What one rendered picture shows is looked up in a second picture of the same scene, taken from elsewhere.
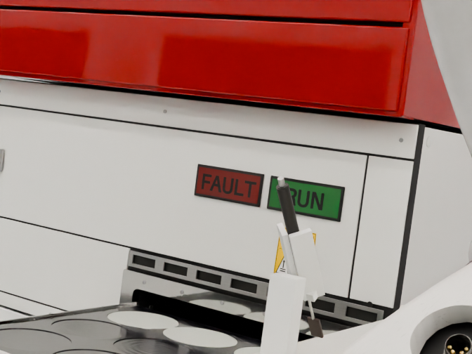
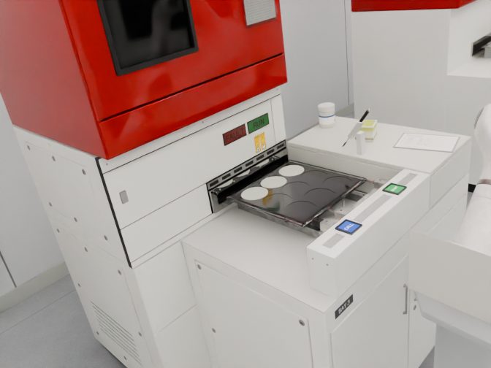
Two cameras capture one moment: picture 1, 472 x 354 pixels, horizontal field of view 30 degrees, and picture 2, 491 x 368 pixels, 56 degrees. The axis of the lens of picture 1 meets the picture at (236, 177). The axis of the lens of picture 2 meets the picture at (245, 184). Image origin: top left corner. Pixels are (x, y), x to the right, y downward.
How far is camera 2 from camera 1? 1.86 m
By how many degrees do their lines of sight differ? 75
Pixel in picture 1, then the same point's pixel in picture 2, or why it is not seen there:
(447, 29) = not seen: outside the picture
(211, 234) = (234, 155)
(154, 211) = (211, 162)
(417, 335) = not seen: outside the picture
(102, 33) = (182, 102)
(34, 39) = (144, 123)
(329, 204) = (265, 120)
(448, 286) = not seen: outside the picture
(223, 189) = (234, 136)
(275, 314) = (362, 142)
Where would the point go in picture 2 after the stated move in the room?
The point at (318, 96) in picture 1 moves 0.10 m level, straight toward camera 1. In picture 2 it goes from (267, 87) to (294, 85)
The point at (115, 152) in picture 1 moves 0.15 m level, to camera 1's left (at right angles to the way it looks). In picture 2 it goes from (186, 151) to (172, 171)
